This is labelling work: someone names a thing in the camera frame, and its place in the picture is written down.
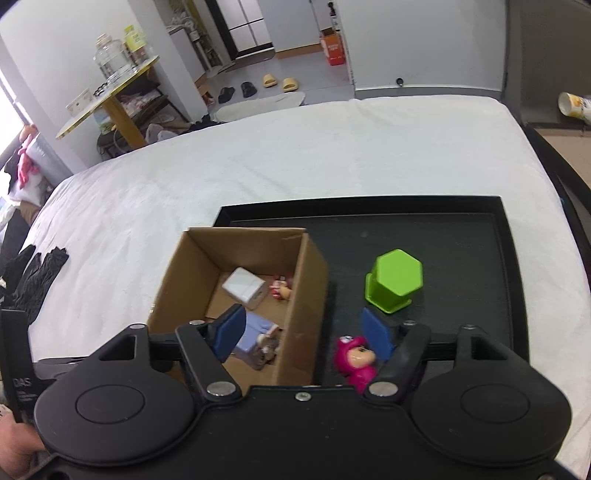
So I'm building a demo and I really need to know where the small pink figurine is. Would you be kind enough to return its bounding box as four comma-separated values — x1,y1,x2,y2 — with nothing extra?
270,274,294,301

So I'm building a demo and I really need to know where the printed paper cup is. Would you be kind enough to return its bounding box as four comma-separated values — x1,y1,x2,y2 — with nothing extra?
558,91,591,124

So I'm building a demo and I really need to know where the black glove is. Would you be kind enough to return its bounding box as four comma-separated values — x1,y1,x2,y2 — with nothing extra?
14,247,70,324
0,244,38,308

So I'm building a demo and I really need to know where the white charger plug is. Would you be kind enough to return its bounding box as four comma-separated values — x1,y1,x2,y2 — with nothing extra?
222,268,266,310

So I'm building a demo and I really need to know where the pink plush toy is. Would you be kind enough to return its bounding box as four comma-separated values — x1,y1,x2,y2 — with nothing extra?
17,124,43,188

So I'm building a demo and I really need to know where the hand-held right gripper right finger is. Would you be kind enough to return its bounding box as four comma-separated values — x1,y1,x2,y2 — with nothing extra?
361,307,529,398

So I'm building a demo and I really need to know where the yellow wooden table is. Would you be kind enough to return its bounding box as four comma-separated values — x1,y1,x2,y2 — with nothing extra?
55,55,160,151

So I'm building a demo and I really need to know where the yellow-lidded jar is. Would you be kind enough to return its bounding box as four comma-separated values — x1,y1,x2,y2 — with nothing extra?
122,25,153,65

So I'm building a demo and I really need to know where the magenta hooded doll toy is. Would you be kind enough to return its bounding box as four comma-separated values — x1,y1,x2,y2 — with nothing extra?
335,335,377,393

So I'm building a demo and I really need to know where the silver refrigerator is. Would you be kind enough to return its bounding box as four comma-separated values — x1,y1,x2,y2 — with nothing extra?
215,0,277,60

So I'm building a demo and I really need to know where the black rectangular tray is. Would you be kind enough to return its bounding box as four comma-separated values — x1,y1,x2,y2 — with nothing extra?
213,196,529,386

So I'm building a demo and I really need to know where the green hexagonal cup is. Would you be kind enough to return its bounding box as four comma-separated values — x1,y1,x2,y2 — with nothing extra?
365,249,424,315

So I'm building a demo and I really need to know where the grey cabinet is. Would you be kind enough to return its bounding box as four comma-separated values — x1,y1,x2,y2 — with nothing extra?
504,0,591,124

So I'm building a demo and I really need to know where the person's left hand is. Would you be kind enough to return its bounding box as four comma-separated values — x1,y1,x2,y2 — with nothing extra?
0,406,48,480

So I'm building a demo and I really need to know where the white appliance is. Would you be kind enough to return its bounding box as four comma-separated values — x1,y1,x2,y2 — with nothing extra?
166,23,205,85

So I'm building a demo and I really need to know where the small white box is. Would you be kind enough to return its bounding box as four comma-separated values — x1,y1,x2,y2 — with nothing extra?
66,89,93,115

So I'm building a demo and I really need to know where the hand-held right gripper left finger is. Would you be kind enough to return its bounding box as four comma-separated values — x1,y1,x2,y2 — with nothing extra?
90,305,247,400

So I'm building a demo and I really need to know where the white plastic bag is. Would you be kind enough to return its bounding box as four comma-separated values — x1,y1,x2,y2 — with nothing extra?
145,122,177,145

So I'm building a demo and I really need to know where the lavender toy block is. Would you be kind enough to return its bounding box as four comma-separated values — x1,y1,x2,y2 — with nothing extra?
231,311,281,370

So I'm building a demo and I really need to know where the clear glass jar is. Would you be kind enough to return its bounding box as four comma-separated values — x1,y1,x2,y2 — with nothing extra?
95,34,132,81

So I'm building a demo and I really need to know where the white floor rug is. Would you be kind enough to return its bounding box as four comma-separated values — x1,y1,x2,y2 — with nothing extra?
215,91,306,121

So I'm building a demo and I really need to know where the orange cardboard box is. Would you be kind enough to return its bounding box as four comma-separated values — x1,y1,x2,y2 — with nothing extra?
320,30,347,66

